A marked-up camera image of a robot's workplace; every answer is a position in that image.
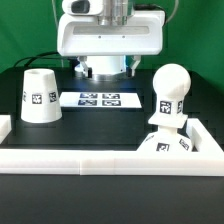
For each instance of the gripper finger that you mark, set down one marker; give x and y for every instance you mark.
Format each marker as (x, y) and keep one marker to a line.
(134, 64)
(83, 70)

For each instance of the white lamp bulb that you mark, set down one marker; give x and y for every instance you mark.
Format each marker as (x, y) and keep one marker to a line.
(171, 83)

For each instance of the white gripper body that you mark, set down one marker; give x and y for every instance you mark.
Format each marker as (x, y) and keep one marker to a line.
(82, 35)

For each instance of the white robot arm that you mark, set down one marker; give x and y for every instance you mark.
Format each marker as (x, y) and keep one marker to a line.
(107, 67)

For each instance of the white left wall piece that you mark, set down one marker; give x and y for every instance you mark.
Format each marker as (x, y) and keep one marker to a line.
(5, 126)

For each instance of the white right wall rail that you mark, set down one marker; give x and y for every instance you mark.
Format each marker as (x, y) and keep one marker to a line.
(201, 138)

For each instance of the white marker sheet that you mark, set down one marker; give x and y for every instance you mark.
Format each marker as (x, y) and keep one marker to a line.
(99, 100)

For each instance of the white lamp base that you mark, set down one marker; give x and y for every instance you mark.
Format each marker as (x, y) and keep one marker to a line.
(167, 140)

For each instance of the white lamp shade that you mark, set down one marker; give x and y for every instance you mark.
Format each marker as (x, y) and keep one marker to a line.
(40, 98)

